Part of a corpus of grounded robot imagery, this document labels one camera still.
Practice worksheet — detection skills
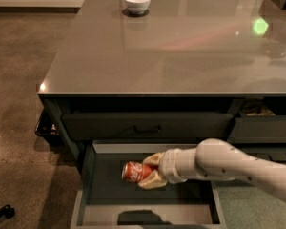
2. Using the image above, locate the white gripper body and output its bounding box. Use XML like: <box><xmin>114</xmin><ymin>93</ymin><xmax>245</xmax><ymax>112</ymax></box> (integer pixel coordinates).
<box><xmin>158</xmin><ymin>149</ymin><xmax>186</xmax><ymax>184</ymax></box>

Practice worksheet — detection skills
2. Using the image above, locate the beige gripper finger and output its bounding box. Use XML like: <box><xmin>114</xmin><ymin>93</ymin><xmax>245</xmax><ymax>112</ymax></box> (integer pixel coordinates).
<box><xmin>142</xmin><ymin>153</ymin><xmax>164</xmax><ymax>167</ymax></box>
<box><xmin>138</xmin><ymin>170</ymin><xmax>167</xmax><ymax>190</ymax></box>

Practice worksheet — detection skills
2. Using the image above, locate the red coke can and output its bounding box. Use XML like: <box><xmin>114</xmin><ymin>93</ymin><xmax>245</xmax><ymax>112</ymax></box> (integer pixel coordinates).
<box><xmin>122</xmin><ymin>161</ymin><xmax>156</xmax><ymax>183</ymax></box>

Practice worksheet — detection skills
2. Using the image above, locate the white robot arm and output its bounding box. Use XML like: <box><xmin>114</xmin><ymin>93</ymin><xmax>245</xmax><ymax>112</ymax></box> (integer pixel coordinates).
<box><xmin>139</xmin><ymin>138</ymin><xmax>286</xmax><ymax>202</ymax></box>

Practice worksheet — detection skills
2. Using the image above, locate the closed top drawer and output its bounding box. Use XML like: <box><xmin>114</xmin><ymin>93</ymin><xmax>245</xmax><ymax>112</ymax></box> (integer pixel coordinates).
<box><xmin>62</xmin><ymin>112</ymin><xmax>233</xmax><ymax>141</ymax></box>

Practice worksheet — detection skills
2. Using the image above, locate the open middle drawer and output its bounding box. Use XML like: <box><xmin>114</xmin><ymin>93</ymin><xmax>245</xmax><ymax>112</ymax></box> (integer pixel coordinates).
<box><xmin>71</xmin><ymin>144</ymin><xmax>227</xmax><ymax>229</ymax></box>

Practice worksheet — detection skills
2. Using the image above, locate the right top drawer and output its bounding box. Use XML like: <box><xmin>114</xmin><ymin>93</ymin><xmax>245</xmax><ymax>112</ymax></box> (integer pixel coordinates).
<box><xmin>227</xmin><ymin>98</ymin><xmax>286</xmax><ymax>145</ymax></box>

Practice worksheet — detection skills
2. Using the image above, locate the dark grey drawer cabinet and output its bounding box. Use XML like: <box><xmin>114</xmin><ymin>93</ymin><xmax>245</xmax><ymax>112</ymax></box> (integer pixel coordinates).
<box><xmin>37</xmin><ymin>0</ymin><xmax>286</xmax><ymax>189</ymax></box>

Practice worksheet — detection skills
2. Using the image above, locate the right middle drawer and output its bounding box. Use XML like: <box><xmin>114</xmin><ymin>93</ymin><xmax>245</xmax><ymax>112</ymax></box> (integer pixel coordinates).
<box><xmin>240</xmin><ymin>146</ymin><xmax>286</xmax><ymax>165</ymax></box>

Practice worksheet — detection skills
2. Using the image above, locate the snack bag on counter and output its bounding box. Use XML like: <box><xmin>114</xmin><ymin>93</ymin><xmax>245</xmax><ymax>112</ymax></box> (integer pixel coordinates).
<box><xmin>242</xmin><ymin>101</ymin><xmax>275</xmax><ymax>116</ymax></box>

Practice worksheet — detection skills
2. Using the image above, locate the black basket beside cabinet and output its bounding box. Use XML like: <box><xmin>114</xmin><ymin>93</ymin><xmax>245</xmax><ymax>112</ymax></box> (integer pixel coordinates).
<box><xmin>34</xmin><ymin>110</ymin><xmax>62</xmax><ymax>146</ymax></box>

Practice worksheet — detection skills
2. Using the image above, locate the black object on floor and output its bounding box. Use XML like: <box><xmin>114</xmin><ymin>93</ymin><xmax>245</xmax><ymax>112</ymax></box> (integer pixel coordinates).
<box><xmin>0</xmin><ymin>204</ymin><xmax>15</xmax><ymax>219</ymax></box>

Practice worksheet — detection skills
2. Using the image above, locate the white ceramic bowl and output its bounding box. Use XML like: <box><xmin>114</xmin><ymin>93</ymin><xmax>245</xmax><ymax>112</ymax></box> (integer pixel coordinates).
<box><xmin>123</xmin><ymin>0</ymin><xmax>152</xmax><ymax>14</ymax></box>

